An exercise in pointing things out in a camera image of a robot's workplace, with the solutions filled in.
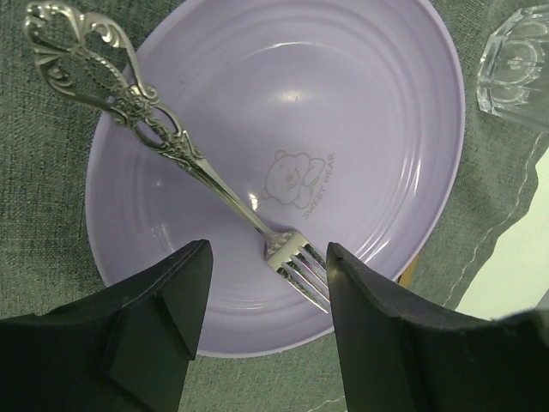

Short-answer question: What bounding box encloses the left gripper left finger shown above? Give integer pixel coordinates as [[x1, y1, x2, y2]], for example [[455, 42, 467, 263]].
[[1, 239, 214, 411]]

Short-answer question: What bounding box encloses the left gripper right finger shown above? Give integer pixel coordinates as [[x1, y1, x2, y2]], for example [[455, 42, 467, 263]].
[[327, 243, 548, 411]]

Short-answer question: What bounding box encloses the yellow green knife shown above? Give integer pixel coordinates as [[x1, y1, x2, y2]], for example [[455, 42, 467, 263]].
[[398, 256, 419, 288]]

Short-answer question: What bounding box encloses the grey cloth placemat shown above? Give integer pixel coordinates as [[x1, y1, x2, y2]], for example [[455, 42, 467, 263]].
[[1, 1, 548, 411]]

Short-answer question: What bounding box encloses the purple plastic plate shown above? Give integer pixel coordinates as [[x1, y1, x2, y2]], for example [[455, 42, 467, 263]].
[[86, 1, 465, 357]]

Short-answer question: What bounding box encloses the ornate silver fork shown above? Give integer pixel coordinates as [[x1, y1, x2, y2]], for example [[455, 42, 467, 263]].
[[23, 1, 331, 313]]

